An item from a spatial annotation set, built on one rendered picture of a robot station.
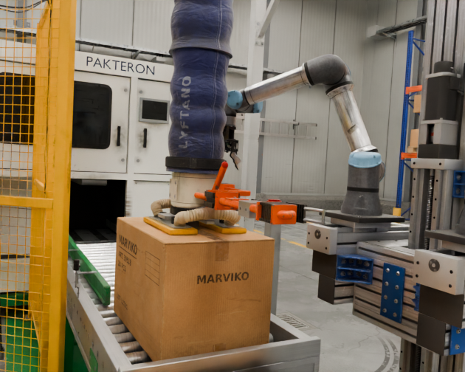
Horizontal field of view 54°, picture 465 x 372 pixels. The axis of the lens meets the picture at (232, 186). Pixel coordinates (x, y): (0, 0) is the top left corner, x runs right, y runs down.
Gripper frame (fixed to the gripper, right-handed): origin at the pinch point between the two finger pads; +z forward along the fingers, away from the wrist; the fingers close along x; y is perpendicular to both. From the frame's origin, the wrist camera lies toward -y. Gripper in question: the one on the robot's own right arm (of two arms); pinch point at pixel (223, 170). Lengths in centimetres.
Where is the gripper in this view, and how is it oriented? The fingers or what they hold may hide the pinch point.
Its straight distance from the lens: 212.0
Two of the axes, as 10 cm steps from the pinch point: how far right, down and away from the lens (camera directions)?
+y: 4.5, 0.7, -8.9
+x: 8.9, 0.2, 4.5
